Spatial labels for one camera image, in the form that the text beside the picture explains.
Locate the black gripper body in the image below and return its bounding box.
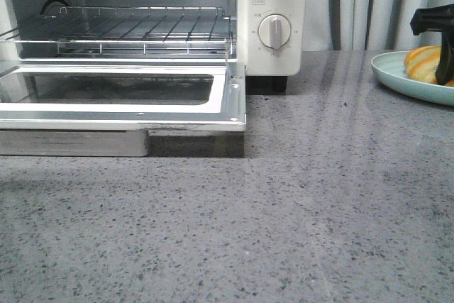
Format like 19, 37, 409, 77
410, 6, 453, 35

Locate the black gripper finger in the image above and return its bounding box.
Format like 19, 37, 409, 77
436, 33, 453, 85

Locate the golden striped bread croissant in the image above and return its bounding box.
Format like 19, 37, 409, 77
404, 45, 441, 84

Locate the white oven glass door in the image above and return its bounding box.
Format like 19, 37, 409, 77
1, 59, 246, 131

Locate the lower oven control knob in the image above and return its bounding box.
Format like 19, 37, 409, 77
258, 14, 292, 50

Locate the light green round plate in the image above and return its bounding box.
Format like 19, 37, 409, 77
371, 51, 454, 106

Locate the pale grey curtain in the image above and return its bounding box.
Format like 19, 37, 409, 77
302, 0, 453, 51

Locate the metal wire oven rack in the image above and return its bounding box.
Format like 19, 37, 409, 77
1, 6, 236, 60

